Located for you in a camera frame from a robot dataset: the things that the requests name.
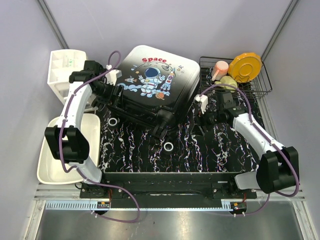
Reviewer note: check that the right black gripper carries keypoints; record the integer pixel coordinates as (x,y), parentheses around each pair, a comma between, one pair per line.
(201,121)

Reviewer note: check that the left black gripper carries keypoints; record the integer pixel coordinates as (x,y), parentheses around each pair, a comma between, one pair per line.
(112,100)

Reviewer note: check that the black white space suitcase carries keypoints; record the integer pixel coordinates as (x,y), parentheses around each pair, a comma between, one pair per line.
(159,88)

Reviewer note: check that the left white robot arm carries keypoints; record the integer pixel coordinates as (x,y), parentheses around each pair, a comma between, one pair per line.
(66,141)

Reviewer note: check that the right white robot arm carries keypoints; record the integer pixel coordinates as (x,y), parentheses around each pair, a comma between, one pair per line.
(278,166)

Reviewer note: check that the green ceramic mug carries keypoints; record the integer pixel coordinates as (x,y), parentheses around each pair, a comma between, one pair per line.
(227,83)

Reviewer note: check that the pink plastic cup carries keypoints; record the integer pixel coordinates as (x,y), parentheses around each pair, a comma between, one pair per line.
(220,70)

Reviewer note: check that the white drawer organizer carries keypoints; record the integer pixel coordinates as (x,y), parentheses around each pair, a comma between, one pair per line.
(61,65)

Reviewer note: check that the yellow round plate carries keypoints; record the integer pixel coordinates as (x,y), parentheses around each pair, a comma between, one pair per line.
(245,67)

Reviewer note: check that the white plastic basin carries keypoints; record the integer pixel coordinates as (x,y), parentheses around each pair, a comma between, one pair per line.
(50,171)

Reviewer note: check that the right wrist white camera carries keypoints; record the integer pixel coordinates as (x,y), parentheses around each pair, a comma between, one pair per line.
(201,101)

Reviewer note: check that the wrist white camera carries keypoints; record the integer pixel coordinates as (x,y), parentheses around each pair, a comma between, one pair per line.
(201,101)
(112,75)

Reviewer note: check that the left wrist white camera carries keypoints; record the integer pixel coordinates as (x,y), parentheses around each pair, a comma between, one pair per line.
(112,75)

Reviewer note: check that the black wire dish rack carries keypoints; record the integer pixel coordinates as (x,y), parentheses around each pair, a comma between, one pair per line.
(253,87)

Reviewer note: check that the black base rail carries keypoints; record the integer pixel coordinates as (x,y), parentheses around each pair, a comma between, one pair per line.
(212,185)

